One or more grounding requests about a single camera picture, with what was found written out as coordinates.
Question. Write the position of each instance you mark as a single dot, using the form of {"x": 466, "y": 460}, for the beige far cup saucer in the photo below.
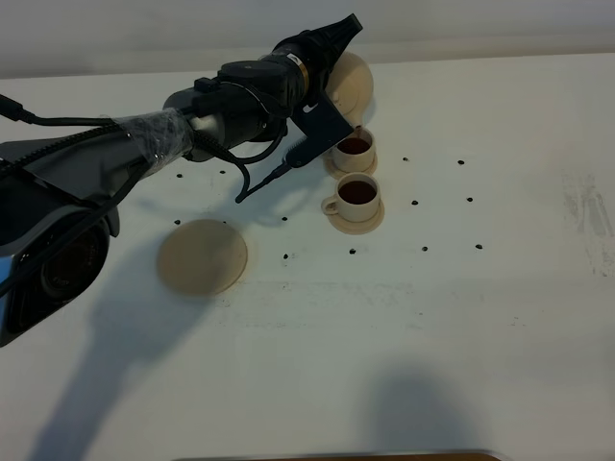
{"x": 337, "y": 173}

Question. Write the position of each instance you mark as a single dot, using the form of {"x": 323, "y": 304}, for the beige cup saucer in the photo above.
{"x": 359, "y": 228}
{"x": 337, "y": 173}

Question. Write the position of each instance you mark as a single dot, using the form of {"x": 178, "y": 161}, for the beige far teacup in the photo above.
{"x": 356, "y": 151}

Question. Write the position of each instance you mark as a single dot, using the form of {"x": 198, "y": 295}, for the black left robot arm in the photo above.
{"x": 59, "y": 196}

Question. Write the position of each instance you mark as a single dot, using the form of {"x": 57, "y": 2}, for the beige near teacup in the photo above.
{"x": 356, "y": 198}

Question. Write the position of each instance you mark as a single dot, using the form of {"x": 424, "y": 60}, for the beige round teapot saucer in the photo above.
{"x": 202, "y": 258}

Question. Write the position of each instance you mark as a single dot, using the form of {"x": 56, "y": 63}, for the beige ceramic teapot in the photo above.
{"x": 351, "y": 87}

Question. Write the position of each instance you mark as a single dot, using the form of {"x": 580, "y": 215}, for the beige near cup saucer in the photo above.
{"x": 359, "y": 228}

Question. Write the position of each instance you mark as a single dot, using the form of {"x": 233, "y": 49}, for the beige teacup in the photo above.
{"x": 356, "y": 151}
{"x": 356, "y": 198}

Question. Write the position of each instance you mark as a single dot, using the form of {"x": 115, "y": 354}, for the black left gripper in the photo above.
{"x": 295, "y": 74}

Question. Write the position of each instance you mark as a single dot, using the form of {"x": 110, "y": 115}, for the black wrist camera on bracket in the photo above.
{"x": 323, "y": 127}

